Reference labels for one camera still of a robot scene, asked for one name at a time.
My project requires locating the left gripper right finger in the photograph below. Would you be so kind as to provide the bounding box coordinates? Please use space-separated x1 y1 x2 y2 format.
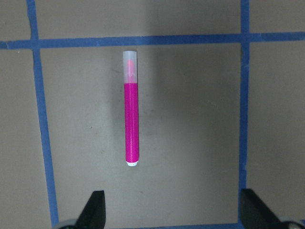
239 189 282 229

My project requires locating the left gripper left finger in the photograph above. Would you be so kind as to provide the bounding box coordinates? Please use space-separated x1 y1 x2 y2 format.
75 190 105 229

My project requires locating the pink marker pen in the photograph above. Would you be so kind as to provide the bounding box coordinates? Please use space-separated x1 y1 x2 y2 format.
123 51 140 167

